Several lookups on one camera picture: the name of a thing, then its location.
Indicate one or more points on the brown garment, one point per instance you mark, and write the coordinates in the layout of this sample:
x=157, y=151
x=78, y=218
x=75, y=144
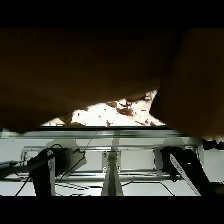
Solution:
x=83, y=70

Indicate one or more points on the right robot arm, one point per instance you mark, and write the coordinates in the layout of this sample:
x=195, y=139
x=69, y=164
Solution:
x=186, y=166

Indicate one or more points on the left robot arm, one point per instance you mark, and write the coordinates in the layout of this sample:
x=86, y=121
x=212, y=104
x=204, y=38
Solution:
x=43, y=166

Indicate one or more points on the silver frame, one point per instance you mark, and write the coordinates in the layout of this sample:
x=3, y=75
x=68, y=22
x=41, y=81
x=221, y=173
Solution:
x=111, y=160

